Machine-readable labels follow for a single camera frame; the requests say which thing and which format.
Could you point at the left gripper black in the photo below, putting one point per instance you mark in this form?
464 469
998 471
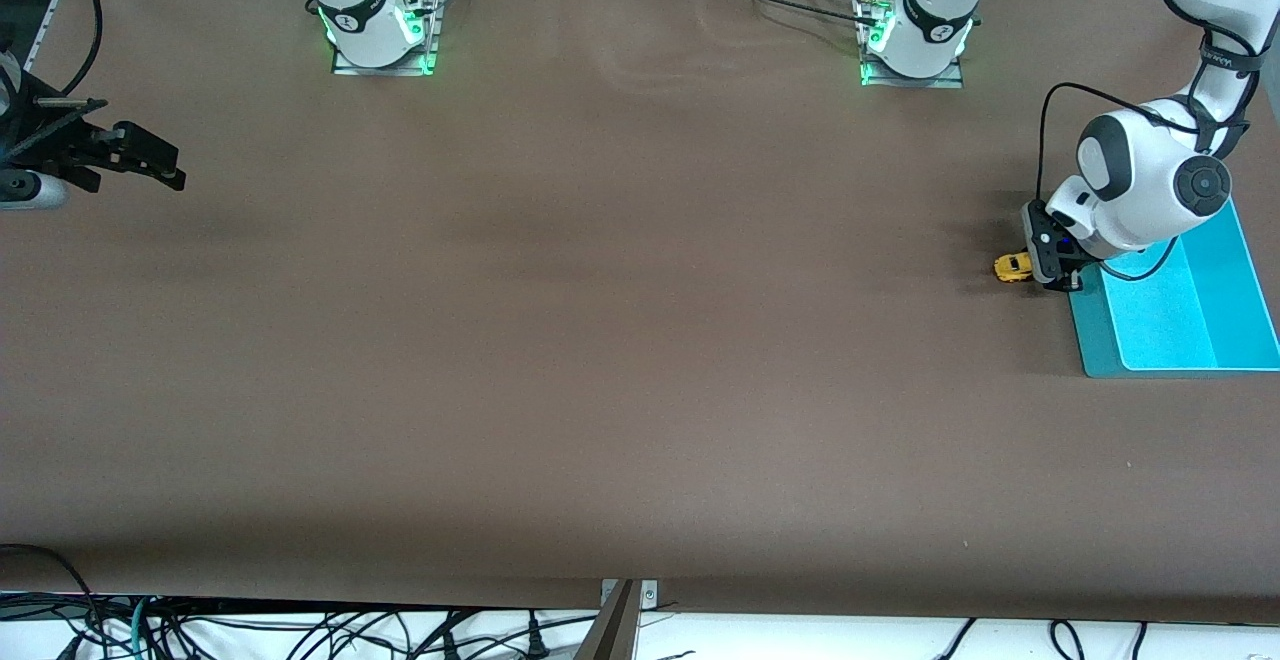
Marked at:
1068 265

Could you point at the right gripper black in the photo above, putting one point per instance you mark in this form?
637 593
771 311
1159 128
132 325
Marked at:
62 143

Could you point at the yellow toy beetle car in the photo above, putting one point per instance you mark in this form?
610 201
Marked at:
1012 268

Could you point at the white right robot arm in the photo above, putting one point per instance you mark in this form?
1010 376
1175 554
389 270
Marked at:
360 20

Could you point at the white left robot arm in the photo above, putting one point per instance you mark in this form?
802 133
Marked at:
1150 180

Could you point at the teal plastic storage bin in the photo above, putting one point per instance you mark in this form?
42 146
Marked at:
1160 330

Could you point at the dark angled support beam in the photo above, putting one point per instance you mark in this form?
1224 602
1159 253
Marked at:
610 635

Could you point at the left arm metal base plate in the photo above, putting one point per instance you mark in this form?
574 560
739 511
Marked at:
912 82

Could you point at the silver table edge bracket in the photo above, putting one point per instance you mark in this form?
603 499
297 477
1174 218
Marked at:
650 595

